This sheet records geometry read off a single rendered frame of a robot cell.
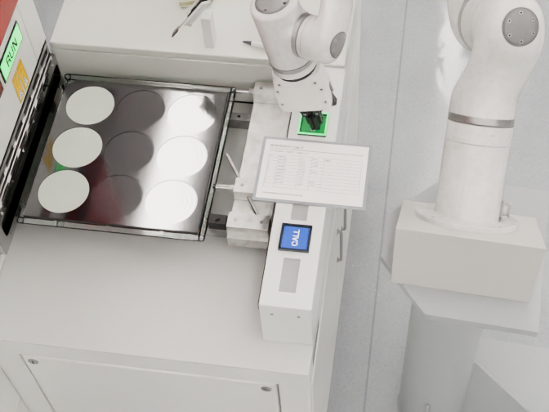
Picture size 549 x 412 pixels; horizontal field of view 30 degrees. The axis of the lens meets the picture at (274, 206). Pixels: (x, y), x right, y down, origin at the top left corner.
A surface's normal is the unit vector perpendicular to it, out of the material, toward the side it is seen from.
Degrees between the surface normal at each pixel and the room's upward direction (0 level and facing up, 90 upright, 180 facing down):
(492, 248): 90
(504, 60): 83
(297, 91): 90
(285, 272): 0
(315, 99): 89
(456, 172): 53
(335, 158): 0
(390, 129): 0
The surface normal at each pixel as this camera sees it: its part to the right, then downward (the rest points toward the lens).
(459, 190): -0.50, 0.14
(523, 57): 0.15, 0.76
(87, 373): -0.14, 0.83
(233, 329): -0.05, -0.55
